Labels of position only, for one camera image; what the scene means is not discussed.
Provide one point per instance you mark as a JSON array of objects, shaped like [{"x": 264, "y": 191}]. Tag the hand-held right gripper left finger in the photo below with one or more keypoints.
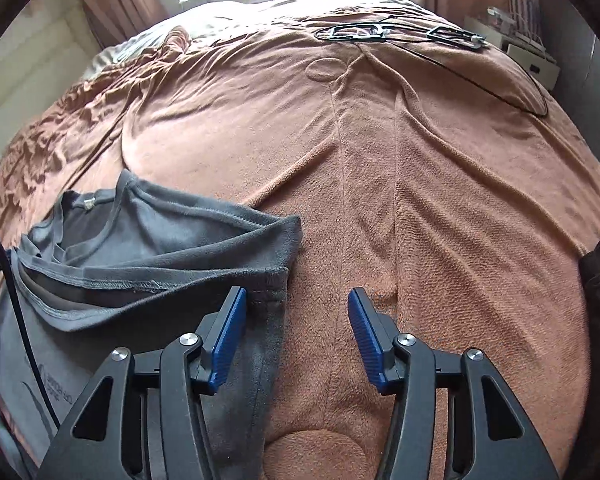
[{"x": 227, "y": 340}]

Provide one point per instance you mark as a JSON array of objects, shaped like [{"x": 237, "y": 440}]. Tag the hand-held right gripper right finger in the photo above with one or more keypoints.
[{"x": 367, "y": 340}]

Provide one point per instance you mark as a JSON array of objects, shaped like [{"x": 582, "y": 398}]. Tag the grey t-shirt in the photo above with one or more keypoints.
[{"x": 145, "y": 240}]

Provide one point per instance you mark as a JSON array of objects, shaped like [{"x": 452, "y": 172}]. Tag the black clothes hanger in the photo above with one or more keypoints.
[
  {"x": 352, "y": 36},
  {"x": 457, "y": 37}
]

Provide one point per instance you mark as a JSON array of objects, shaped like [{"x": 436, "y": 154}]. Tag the brown blanket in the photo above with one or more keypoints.
[{"x": 405, "y": 185}]

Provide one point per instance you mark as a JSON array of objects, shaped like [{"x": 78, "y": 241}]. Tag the beige duvet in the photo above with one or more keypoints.
[{"x": 110, "y": 57}]

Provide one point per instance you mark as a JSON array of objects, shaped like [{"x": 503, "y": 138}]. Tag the white nightstand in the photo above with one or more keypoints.
[{"x": 532, "y": 65}]

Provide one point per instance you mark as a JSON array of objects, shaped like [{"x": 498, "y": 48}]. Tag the white rack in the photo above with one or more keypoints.
[{"x": 520, "y": 15}]

